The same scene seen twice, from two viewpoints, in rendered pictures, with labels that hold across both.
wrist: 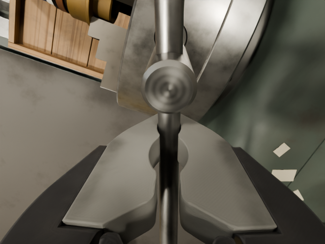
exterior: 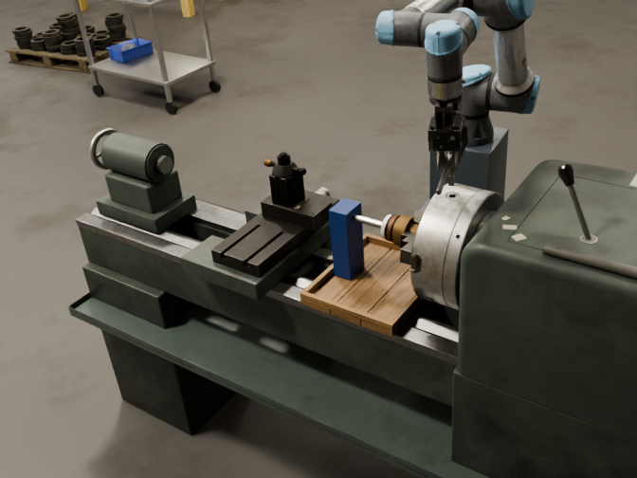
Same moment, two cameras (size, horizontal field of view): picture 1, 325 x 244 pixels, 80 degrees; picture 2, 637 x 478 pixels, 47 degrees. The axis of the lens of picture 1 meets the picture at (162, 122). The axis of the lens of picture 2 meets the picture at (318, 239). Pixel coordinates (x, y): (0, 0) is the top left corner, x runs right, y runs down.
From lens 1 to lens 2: 176 cm
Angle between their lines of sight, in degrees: 80
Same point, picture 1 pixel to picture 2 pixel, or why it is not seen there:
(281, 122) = (503, 211)
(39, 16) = (337, 286)
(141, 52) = (439, 199)
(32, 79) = not seen: outside the picture
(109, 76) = (408, 247)
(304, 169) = (521, 226)
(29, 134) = not seen: outside the picture
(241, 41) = (482, 197)
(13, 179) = not seen: outside the picture
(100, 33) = (409, 235)
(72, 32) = (361, 296)
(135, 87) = (431, 214)
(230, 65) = (478, 202)
